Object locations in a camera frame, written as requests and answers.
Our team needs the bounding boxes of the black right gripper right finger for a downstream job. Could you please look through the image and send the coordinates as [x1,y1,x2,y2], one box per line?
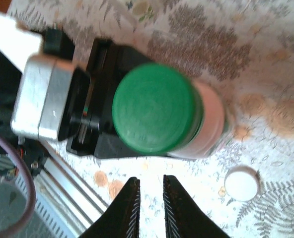
[163,175,232,238]

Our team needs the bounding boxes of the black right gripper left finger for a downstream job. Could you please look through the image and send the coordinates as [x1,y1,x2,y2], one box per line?
[80,176,141,238]

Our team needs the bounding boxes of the green bottle cap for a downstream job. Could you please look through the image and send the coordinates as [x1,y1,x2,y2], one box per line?
[111,62,204,154]

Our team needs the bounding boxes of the white bottle cap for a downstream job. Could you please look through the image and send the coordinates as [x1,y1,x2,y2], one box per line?
[223,165,262,202]

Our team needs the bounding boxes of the white milk drink bottle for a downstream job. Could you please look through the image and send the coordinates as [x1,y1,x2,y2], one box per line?
[166,79,236,160]

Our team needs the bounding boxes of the grey metal sheet panel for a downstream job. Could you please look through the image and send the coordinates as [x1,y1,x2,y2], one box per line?
[0,153,51,238]

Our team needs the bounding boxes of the wide aluminium base rail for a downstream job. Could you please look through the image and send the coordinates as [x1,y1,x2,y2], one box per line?
[32,141,113,238]

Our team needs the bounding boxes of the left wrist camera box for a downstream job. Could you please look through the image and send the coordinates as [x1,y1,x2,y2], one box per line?
[0,11,92,142]

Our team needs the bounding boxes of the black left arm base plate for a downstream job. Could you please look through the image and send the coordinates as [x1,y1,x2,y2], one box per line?
[16,137,51,177]

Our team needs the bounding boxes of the slotted grey cable duct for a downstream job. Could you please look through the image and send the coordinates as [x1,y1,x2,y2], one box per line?
[17,173,75,238]

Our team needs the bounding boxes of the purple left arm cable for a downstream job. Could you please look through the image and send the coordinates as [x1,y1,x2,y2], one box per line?
[0,127,37,238]

